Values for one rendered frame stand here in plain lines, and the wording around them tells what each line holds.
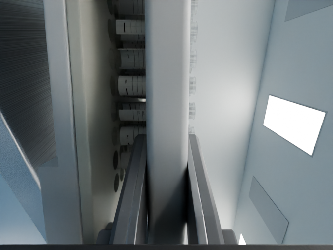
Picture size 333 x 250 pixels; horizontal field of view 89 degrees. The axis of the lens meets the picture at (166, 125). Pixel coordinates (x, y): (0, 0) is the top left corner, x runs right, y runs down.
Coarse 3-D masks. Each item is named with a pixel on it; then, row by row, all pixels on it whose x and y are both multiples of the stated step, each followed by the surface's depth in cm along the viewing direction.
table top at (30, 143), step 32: (0, 0) 14; (32, 0) 17; (0, 32) 14; (32, 32) 17; (0, 64) 14; (32, 64) 17; (0, 96) 14; (32, 96) 17; (0, 128) 14; (32, 128) 17; (0, 160) 16; (32, 160) 17; (32, 192) 18
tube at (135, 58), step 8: (112, 56) 11; (120, 56) 11; (128, 56) 11; (136, 56) 11; (144, 56) 11; (192, 56) 11; (112, 64) 11; (120, 64) 11; (128, 64) 11; (136, 64) 11; (144, 64) 11; (192, 64) 11
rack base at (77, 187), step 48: (48, 0) 7; (96, 0) 9; (48, 48) 7; (96, 48) 9; (96, 96) 9; (96, 144) 9; (48, 192) 8; (96, 192) 9; (48, 240) 8; (96, 240) 9
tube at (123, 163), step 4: (116, 152) 12; (120, 152) 12; (124, 152) 12; (128, 152) 12; (116, 156) 12; (120, 156) 12; (124, 156) 12; (128, 156) 12; (116, 160) 12; (120, 160) 12; (124, 160) 12; (128, 160) 12; (116, 164) 12; (120, 164) 12; (124, 164) 12; (116, 168) 12; (120, 168) 12; (124, 168) 12
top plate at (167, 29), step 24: (168, 0) 7; (168, 24) 7; (168, 48) 7; (168, 72) 7; (168, 96) 8; (168, 120) 8; (168, 144) 8; (168, 168) 8; (168, 192) 8; (168, 216) 8; (168, 240) 8
